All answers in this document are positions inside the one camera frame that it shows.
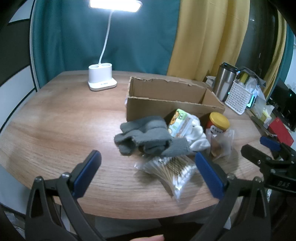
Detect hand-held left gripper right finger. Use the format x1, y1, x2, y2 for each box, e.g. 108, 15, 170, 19
194, 152, 271, 241

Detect red jar with yellow lid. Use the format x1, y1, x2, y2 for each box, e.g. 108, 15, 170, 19
206, 112, 230, 135

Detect torn cardboard box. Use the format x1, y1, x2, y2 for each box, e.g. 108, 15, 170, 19
126, 76, 226, 123

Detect yellow curtain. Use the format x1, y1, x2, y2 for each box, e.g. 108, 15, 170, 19
166, 0, 251, 81
264, 11, 288, 98

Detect white perforated plastic basket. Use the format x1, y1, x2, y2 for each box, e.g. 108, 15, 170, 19
225, 80, 252, 115

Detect white socks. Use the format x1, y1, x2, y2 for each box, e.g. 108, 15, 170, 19
185, 115, 211, 152

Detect red box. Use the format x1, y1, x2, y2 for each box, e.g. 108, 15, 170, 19
268, 117, 295, 146

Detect black electronic device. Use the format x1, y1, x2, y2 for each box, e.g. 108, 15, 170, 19
266, 79, 296, 132

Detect cartoon print tissue packet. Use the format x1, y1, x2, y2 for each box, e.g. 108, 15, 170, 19
167, 109, 195, 138

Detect clear snack pouch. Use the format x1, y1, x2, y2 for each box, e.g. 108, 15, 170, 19
206, 130, 235, 160

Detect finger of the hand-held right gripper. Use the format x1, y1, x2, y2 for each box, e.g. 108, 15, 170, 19
260, 136, 296, 160
241, 144, 275, 173

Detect bag of cotton swabs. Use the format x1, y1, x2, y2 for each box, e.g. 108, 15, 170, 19
134, 155, 199, 202

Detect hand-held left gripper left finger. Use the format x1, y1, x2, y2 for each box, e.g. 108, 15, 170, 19
25, 150, 107, 241

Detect person's left hand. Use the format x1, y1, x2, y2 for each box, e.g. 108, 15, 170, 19
136, 235, 165, 241

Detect stainless steel tumbler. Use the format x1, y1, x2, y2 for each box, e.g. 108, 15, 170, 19
212, 62, 237, 102

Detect grey socks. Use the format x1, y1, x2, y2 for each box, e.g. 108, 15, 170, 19
114, 116, 195, 157

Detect clear plastic bag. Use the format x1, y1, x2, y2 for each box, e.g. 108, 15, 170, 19
246, 76, 266, 112

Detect yellow green sponge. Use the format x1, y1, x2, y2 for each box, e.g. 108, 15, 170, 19
238, 71, 250, 84

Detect white desk lamp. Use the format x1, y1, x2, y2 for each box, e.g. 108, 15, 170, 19
88, 0, 142, 91

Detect teal curtain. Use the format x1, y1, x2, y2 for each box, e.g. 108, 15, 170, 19
30, 0, 181, 88

